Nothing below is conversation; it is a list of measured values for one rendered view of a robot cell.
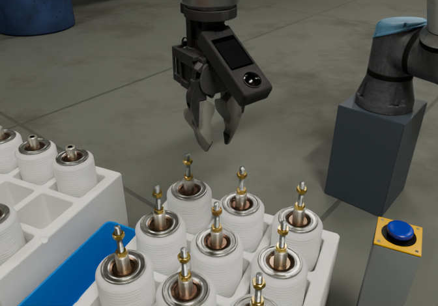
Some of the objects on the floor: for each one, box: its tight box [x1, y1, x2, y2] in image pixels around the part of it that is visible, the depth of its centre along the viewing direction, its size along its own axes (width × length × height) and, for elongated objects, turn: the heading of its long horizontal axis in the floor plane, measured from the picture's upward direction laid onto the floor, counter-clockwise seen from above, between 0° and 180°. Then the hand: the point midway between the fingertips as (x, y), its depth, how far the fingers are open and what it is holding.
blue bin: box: [18, 221, 136, 306], centre depth 90 cm, size 30×11×12 cm, turn 155°
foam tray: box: [0, 166, 128, 306], centre depth 103 cm, size 39×39×18 cm
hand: (219, 142), depth 64 cm, fingers open, 3 cm apart
